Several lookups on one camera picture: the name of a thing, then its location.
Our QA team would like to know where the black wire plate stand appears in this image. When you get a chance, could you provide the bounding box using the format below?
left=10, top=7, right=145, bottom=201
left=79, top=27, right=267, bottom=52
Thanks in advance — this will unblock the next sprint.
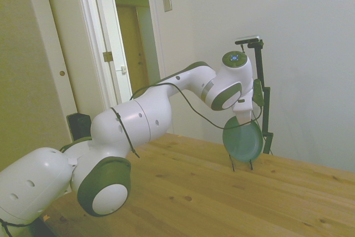
left=228, top=152, right=254, bottom=172

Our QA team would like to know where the green round plate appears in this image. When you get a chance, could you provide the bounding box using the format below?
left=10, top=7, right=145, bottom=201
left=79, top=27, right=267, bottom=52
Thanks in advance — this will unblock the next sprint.
left=222, top=117, right=264, bottom=163

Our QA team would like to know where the black box by wall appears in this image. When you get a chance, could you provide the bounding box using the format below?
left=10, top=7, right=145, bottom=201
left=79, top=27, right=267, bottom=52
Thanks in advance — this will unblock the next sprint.
left=67, top=113, right=93, bottom=142

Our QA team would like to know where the brown wooden door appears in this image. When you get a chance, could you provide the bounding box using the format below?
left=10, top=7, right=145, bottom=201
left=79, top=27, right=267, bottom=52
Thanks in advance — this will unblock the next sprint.
left=116, top=3, right=152, bottom=89

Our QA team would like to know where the white open door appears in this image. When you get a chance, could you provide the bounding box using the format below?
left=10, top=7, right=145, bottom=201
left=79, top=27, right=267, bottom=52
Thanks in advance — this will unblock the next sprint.
left=108, top=0, right=137, bottom=106

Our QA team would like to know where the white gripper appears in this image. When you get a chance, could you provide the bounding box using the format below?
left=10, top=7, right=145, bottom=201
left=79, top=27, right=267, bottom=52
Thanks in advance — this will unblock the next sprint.
left=232, top=92, right=255, bottom=124

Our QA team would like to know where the black clamp bracket bar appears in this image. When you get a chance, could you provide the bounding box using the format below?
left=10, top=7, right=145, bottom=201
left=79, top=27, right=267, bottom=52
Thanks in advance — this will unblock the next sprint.
left=247, top=39, right=274, bottom=155

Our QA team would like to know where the grey camera on stand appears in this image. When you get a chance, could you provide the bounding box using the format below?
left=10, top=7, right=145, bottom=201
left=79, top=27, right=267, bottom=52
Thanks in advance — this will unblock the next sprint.
left=235, top=34, right=262, bottom=46

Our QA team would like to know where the cream sliding door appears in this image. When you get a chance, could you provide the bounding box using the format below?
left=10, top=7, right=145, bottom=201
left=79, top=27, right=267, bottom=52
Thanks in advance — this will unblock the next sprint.
left=23, top=0, right=108, bottom=143

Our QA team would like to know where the grey camera cable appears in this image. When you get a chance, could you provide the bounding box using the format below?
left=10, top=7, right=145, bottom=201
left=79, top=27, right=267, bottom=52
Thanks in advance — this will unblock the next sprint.
left=240, top=44, right=274, bottom=156

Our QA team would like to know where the dark wrist camera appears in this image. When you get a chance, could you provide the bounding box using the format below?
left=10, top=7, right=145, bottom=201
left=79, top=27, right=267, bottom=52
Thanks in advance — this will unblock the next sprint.
left=252, top=79, right=264, bottom=108

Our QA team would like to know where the white door frame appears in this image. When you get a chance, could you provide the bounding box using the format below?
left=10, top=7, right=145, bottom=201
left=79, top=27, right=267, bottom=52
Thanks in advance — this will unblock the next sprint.
left=73, top=0, right=175, bottom=135

